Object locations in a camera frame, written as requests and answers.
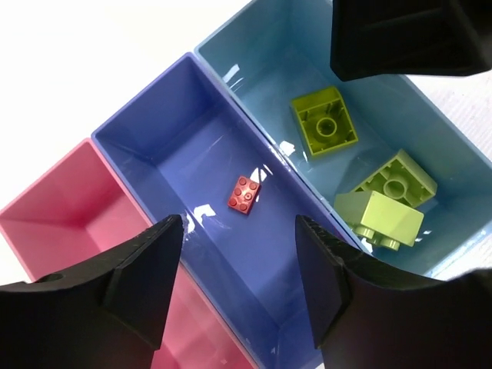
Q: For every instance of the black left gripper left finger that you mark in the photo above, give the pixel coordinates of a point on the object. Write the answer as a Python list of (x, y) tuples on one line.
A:
[(109, 311)]

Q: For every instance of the green lego block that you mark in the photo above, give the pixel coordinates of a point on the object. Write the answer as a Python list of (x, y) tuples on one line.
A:
[(324, 121)]

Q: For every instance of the red lego brick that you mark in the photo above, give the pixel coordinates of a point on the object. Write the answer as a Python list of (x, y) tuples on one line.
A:
[(243, 195)]

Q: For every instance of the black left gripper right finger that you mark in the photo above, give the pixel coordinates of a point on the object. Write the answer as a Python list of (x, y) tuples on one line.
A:
[(365, 313)]

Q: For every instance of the lime green lego brick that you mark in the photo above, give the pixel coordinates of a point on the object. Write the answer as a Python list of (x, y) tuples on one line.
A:
[(402, 179)]

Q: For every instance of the pale green lego brick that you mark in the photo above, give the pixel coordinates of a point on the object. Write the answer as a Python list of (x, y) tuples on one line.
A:
[(381, 220)]

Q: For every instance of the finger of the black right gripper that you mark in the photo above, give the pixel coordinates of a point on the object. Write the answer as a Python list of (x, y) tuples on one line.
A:
[(442, 38)]

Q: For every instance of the pink bin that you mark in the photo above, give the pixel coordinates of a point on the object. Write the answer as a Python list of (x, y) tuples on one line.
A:
[(80, 208)]

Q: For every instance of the light blue bin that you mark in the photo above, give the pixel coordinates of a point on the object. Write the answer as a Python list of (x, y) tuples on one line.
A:
[(271, 52)]

